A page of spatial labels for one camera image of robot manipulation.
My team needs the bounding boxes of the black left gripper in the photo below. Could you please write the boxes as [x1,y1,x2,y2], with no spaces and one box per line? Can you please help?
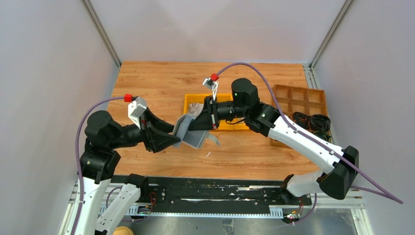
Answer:
[110,106,182,151]

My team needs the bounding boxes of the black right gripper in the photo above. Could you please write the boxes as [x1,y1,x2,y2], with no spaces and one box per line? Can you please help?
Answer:
[189,95,248,131]

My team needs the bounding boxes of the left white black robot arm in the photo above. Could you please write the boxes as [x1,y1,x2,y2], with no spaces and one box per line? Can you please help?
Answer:
[67,109,181,235]

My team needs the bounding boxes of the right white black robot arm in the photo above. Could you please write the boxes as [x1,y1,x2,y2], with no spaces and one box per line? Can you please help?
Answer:
[188,78,359,205]

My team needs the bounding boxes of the cards in yellow bin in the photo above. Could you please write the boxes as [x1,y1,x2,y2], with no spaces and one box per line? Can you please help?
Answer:
[188,103,204,116]

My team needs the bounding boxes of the yellow plastic bin row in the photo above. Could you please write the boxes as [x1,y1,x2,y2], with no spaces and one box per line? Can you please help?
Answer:
[184,94,248,131]

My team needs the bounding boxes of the wooden compartment tray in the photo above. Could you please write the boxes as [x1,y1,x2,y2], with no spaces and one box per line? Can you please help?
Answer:
[273,84,328,134]

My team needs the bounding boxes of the green patterned rolled tie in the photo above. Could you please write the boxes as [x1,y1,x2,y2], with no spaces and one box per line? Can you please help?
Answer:
[313,131,331,142]

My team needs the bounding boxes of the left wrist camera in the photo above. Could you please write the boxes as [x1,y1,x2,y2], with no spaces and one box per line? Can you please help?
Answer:
[128,96,147,129]

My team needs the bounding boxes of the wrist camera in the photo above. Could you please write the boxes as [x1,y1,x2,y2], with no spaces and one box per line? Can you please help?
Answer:
[128,96,147,129]
[202,78,219,100]

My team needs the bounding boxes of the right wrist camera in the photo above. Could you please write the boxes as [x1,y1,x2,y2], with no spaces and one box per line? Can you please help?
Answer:
[202,78,219,100]

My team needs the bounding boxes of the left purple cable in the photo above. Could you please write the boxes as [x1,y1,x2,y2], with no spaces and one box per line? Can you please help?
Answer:
[69,94,134,235]

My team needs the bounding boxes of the purple cable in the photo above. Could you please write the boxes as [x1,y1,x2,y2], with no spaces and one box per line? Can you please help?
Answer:
[69,94,134,235]
[210,62,404,224]

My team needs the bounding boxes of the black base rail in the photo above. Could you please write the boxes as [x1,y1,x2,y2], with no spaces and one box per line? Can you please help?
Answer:
[138,177,313,215]

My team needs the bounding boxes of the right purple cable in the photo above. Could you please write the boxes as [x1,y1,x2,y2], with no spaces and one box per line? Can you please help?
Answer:
[210,62,404,224]

